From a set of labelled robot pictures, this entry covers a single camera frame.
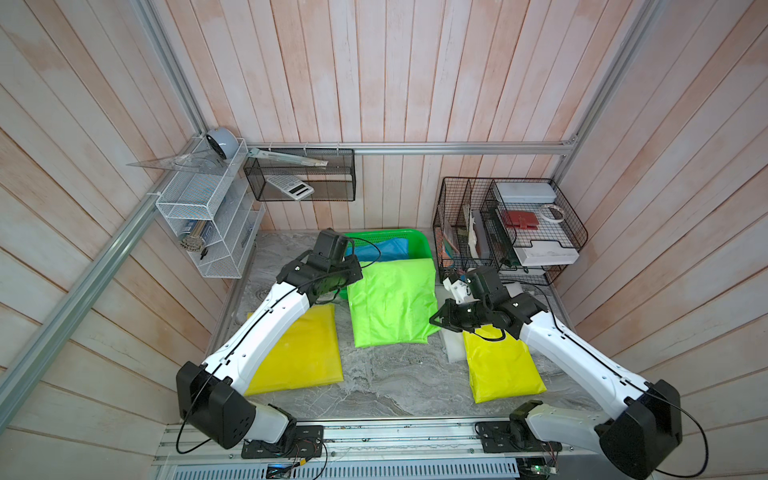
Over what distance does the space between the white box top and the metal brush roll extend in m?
0.94

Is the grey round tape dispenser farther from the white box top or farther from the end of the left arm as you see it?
the white box top

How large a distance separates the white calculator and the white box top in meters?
0.67

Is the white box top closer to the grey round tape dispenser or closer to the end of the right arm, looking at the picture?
the end of the right arm

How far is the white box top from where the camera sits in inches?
40.5

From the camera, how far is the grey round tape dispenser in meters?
0.84

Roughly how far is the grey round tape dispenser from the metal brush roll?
0.21m

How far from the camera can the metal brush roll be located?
78 centimetres

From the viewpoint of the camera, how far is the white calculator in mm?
969

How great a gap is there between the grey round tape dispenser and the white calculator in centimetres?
18

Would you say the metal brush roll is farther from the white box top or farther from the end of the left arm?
the white box top

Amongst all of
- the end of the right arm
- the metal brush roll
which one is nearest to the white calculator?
the metal brush roll

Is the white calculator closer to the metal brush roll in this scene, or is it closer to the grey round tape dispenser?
the grey round tape dispenser
